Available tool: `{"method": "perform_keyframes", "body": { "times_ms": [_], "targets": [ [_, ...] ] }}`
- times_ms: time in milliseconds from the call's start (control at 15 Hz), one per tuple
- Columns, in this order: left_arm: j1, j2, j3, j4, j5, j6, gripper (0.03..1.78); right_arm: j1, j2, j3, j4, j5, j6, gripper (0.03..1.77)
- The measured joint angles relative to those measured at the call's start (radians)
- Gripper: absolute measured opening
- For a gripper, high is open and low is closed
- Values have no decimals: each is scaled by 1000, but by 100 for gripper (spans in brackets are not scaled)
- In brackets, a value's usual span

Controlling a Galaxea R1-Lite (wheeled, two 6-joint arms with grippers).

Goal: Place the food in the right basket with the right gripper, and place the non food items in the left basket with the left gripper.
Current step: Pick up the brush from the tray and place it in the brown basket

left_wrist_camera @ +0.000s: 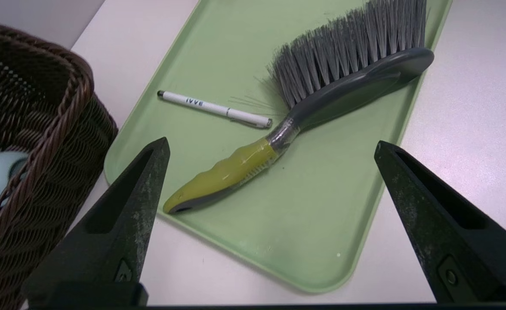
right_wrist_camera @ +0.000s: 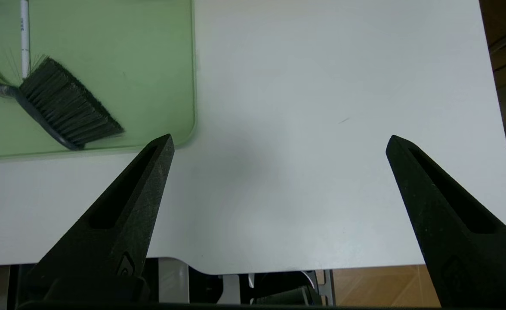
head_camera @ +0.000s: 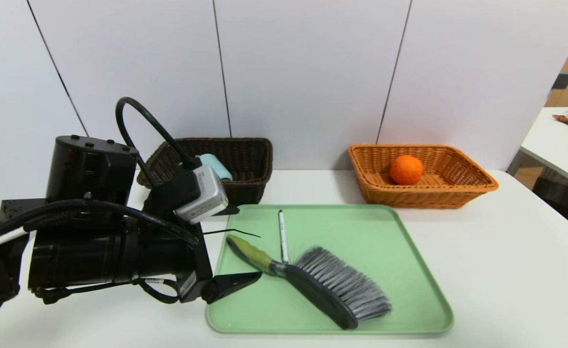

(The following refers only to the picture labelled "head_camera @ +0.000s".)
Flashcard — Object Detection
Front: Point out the black cable tie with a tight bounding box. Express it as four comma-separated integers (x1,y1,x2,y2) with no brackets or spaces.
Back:
202,228,262,239

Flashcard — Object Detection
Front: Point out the orange wicker basket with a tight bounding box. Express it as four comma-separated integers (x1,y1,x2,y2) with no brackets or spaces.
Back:
348,144,499,210

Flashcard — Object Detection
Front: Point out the green-handled black dust brush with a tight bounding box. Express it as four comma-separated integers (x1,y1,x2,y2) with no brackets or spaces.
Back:
226,234,393,331

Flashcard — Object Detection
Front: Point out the blue-grey plastic cup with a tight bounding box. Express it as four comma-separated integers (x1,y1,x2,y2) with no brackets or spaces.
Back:
199,153,234,183

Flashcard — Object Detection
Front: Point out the dark brown wicker basket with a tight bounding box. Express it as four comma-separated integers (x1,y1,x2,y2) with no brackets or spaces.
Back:
137,138,273,206

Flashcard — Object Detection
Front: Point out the white side table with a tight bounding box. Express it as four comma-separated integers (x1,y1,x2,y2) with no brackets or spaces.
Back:
521,107,568,190

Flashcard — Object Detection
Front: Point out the white pen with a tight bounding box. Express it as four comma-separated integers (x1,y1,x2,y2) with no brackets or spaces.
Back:
278,210,289,264

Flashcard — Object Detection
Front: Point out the black left camera cable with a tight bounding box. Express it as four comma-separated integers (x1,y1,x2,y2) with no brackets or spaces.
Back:
115,97,202,171

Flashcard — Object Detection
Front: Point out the orange fruit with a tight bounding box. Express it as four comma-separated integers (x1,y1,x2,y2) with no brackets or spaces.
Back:
389,155,424,186

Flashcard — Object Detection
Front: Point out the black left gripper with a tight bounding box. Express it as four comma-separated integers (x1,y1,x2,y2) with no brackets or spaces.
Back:
122,214,263,305

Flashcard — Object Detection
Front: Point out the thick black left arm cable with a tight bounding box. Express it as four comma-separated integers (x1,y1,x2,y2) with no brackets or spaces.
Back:
0,198,200,248

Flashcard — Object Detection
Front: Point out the light green plastic tray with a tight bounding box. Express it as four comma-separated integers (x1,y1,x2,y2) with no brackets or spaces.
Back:
206,204,454,335

